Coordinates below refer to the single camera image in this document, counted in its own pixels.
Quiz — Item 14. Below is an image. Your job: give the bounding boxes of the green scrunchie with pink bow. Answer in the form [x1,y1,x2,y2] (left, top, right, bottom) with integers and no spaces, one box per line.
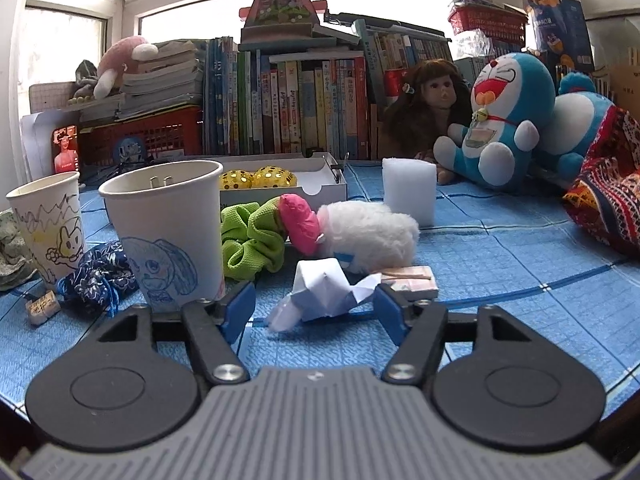
[220,194,326,282]

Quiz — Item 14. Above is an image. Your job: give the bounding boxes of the red patterned knit cloth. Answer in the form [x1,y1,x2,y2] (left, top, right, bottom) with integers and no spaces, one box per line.
[562,105,640,257]

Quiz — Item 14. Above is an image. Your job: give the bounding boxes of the grey plush toy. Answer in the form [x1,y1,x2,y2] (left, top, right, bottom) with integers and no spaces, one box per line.
[69,59,102,107]

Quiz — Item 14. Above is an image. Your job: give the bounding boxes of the brown-haired doll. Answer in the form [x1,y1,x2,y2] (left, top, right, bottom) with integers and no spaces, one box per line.
[382,58,474,184]

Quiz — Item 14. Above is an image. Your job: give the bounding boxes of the small paper tag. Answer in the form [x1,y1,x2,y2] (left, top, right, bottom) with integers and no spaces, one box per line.
[24,292,62,327]

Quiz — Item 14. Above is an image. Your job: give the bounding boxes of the gold sequin hair bow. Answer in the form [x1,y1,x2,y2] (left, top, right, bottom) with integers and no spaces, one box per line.
[220,164,299,192]

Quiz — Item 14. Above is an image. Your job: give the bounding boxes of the clear plastic bag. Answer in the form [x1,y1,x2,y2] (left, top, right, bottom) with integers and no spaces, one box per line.
[452,29,527,62]

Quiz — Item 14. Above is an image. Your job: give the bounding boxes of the blue checked tablecloth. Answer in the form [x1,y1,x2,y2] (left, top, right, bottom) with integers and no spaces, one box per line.
[0,159,640,413]

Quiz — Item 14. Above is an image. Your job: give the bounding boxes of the white paper board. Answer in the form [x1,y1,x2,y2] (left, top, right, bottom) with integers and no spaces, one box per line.
[20,111,57,182]

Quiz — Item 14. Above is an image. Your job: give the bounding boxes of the white foam block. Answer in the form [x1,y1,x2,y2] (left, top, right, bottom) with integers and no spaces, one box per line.
[382,157,439,227]

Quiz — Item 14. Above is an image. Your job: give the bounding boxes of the paper cup with blue drawing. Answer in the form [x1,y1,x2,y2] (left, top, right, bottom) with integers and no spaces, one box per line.
[98,159,227,314]

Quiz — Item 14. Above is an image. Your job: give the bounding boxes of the pink and white plush toy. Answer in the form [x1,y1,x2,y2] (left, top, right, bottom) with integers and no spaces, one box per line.
[93,35,160,100]

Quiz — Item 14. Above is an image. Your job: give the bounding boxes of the blue printed carton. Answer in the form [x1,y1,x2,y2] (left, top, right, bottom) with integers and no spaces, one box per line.
[522,0,596,74]

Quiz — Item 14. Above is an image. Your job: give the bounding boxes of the white paper origami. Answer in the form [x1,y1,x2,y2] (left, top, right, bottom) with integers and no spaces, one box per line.
[266,257,382,333]

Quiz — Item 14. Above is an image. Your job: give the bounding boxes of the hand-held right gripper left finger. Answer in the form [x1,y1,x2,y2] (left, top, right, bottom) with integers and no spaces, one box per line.
[92,280,257,387]

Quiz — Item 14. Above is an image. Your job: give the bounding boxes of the black binder clip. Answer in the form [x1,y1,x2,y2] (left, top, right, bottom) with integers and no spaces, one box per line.
[324,154,349,184]

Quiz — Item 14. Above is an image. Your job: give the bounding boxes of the paper cup with yellow drawing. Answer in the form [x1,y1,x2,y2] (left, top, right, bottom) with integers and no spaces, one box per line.
[6,171,87,287]

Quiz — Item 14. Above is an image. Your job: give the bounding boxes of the small red plastic basket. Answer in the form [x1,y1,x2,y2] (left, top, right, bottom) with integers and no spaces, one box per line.
[447,4,530,37]

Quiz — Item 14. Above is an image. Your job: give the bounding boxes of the blue and white plush toy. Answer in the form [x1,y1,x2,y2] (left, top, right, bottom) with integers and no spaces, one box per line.
[532,72,619,189]

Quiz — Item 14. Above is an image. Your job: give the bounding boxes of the large red plastic basket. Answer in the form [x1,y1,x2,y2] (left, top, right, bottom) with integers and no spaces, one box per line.
[77,105,204,172]

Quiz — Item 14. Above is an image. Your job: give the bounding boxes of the brown cardboard box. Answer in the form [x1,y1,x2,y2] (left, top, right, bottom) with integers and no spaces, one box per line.
[607,62,640,122]

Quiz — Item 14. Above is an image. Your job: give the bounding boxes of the blue patterned drawstring pouch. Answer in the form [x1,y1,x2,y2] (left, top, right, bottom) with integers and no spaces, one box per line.
[56,240,140,313]

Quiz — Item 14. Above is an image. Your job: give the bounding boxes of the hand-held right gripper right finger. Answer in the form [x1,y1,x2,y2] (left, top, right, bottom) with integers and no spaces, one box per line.
[372,284,531,387]

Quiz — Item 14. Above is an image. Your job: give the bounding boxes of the blue robot cat plush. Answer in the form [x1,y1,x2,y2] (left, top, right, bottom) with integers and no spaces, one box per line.
[433,52,557,192]

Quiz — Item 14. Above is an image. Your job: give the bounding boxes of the stack of flat books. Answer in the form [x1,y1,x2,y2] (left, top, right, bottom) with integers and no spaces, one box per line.
[80,40,207,122]

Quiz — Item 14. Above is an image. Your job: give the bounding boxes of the smartphone with lit screen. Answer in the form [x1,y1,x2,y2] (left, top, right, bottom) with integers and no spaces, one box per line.
[52,125,80,175]

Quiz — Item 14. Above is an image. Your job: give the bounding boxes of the white cardboard box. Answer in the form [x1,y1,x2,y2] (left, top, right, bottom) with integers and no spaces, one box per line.
[212,152,349,206]

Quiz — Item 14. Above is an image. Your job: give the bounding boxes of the grey grid cutting mat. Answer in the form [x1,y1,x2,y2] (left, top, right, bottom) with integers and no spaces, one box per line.
[28,82,82,114]

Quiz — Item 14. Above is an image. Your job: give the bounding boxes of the round blue printed card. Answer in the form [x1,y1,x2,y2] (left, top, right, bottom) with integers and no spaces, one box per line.
[112,135,148,164]

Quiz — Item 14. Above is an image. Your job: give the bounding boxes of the green camouflage cloth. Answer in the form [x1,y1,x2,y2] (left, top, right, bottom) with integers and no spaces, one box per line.
[0,210,39,292]

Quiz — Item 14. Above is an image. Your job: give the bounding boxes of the white fluffy plush toy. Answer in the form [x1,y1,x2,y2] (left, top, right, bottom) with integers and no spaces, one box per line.
[314,200,421,275]

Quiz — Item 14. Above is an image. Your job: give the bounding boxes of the row of upright books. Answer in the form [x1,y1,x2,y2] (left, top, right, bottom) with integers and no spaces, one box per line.
[202,17,481,162]

